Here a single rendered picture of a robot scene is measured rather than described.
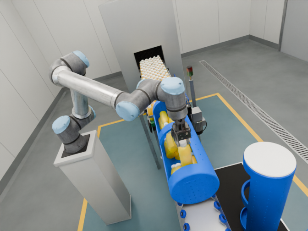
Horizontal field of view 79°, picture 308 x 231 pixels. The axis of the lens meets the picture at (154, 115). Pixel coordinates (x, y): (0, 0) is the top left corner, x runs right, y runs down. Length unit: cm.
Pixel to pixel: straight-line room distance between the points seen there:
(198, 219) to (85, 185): 109
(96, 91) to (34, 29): 545
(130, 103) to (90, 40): 521
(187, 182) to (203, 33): 544
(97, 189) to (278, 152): 152
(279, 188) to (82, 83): 125
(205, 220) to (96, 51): 536
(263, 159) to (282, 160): 10
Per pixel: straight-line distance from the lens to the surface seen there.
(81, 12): 582
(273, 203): 154
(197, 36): 614
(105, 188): 195
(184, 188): 111
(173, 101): 76
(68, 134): 162
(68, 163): 171
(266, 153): 140
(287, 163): 137
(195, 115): 206
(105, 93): 83
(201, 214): 126
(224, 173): 237
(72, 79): 100
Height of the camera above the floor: 206
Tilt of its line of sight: 34 degrees down
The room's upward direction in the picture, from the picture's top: 17 degrees counter-clockwise
